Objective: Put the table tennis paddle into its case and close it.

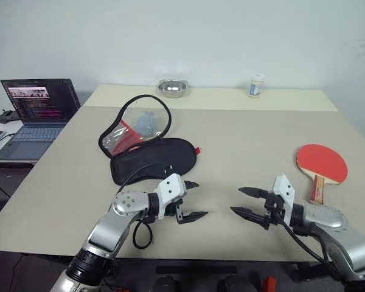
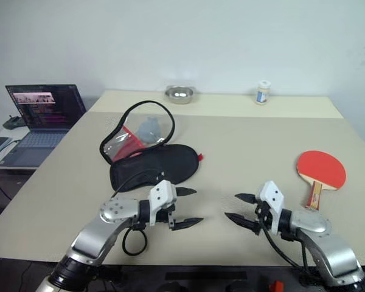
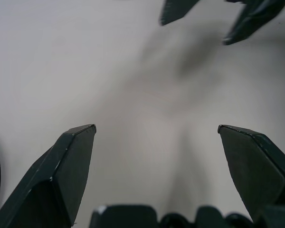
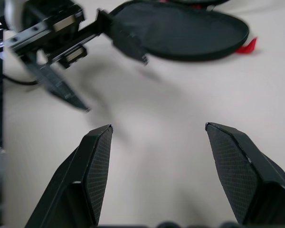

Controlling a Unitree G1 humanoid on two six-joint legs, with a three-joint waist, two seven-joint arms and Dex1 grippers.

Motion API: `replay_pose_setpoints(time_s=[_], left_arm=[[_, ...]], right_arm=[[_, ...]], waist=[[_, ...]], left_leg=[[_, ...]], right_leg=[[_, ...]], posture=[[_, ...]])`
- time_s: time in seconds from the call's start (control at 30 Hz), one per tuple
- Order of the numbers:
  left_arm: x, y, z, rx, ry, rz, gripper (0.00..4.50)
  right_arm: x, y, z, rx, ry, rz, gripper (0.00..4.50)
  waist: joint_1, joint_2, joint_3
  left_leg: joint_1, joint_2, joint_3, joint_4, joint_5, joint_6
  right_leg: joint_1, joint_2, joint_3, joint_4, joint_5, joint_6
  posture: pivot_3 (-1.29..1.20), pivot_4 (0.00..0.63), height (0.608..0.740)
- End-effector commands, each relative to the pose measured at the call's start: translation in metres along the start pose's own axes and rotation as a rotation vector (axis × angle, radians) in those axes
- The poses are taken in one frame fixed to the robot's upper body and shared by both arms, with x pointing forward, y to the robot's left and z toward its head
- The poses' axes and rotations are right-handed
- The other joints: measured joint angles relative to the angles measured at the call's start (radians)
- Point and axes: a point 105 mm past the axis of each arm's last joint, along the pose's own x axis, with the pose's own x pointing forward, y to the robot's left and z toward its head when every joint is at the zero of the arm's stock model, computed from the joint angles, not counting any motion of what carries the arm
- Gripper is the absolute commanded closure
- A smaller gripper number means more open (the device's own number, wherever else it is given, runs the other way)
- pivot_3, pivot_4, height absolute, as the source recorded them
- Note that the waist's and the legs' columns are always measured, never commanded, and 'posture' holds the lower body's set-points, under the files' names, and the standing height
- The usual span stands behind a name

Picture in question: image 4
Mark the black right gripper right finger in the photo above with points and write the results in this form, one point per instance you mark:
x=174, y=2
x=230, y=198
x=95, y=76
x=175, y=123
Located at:
x=247, y=180

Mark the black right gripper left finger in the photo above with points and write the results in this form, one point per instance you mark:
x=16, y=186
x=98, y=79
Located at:
x=85, y=180

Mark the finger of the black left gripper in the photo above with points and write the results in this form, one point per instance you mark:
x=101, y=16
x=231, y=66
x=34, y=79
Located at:
x=128, y=45

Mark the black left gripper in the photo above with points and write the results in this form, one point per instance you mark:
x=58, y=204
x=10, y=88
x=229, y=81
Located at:
x=50, y=23

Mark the red and black paddle case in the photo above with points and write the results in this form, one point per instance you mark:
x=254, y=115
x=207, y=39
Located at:
x=180, y=31

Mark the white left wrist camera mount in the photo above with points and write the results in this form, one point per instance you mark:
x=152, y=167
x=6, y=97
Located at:
x=13, y=14

